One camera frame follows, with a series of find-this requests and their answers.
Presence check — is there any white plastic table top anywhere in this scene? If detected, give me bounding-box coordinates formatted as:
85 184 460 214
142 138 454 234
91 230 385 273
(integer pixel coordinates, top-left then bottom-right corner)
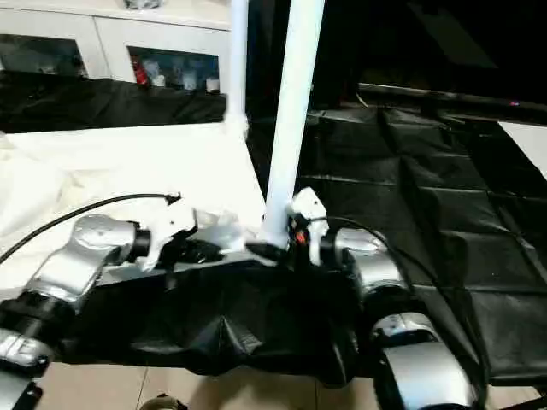
0 120 276 291

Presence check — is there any black plastic mat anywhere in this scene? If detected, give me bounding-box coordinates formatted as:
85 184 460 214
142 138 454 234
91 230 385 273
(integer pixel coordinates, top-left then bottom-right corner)
0 70 547 387

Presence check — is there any long black bar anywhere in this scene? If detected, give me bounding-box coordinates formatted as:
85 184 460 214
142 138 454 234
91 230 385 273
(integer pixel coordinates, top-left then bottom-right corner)
357 83 547 114

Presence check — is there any white cabinet with glass doors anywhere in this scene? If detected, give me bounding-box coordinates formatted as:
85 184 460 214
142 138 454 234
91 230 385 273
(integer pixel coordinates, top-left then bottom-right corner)
0 0 233 93

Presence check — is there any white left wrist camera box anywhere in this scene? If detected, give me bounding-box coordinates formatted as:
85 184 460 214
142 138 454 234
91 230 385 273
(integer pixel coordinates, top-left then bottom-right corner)
137 198 198 272

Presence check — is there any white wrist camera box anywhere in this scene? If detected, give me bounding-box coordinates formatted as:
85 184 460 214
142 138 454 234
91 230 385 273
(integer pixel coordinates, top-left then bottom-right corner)
137 198 198 272
286 187 329 267

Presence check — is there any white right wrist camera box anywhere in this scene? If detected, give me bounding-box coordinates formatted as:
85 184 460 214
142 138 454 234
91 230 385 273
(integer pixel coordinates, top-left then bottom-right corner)
286 187 329 267

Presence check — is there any black left camera cable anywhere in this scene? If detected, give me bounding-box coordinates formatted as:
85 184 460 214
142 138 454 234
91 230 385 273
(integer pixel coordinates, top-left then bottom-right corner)
0 192 182 266

